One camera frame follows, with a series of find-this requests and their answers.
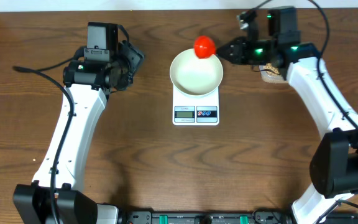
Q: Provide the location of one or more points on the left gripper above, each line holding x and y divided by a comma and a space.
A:
133, 58

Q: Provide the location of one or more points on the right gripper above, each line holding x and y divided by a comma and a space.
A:
236, 51

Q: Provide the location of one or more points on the red measuring scoop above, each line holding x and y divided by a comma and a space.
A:
204, 47

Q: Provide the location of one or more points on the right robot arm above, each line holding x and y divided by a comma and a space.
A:
334, 166

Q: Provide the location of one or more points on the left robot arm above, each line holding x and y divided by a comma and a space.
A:
55, 194

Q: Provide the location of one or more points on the cream bowl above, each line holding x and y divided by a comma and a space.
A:
194, 76

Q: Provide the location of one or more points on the white digital kitchen scale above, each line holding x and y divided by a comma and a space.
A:
188, 110

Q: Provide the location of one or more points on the soybeans in container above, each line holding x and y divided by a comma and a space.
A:
271, 70

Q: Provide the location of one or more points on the clear plastic container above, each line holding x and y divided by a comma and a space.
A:
278, 79

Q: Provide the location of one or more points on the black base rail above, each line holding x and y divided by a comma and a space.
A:
144, 217

